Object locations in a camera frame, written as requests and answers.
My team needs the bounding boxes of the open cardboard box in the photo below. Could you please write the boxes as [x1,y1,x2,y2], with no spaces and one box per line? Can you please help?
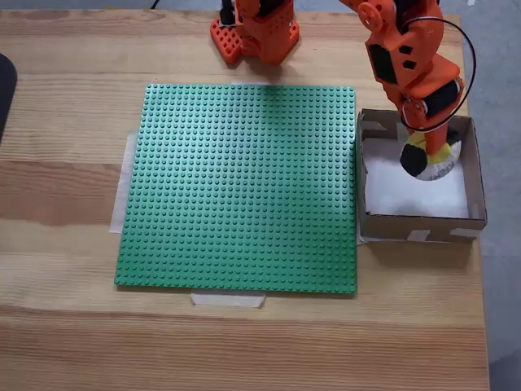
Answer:
[357,108,488,244]

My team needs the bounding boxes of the black rounded object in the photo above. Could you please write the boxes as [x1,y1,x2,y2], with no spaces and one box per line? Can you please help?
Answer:
[0,52,20,143]

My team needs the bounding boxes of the green studded baseplate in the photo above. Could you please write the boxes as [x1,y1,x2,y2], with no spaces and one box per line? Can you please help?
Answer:
[113,83,358,297]

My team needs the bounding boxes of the thin servo wire loop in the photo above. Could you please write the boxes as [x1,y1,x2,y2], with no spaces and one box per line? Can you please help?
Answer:
[402,15,477,132]

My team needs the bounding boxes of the white paper sheet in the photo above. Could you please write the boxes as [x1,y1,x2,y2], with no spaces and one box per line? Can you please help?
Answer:
[360,121,470,220]

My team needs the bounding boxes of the yellow black white fabric ball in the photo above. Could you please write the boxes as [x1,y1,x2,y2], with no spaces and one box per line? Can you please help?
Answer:
[399,135,463,183]

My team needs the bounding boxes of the long masking tape strip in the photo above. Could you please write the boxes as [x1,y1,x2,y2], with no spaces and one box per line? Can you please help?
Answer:
[108,129,140,235]

